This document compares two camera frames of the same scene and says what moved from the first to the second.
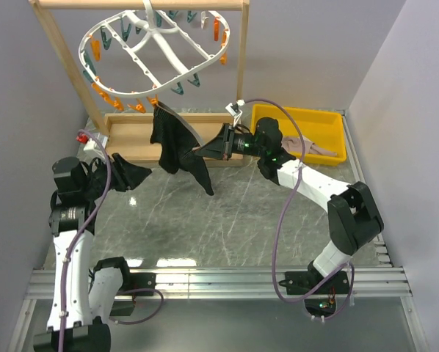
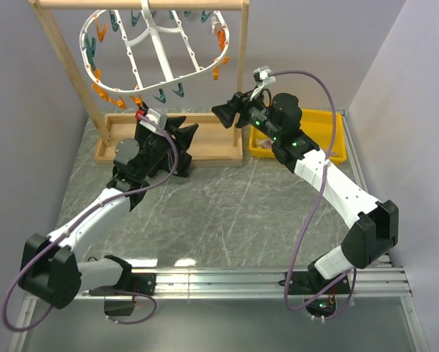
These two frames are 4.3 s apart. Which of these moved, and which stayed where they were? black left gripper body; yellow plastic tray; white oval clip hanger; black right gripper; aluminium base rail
Moved: white oval clip hanger; black right gripper; black left gripper body
Stayed: yellow plastic tray; aluminium base rail
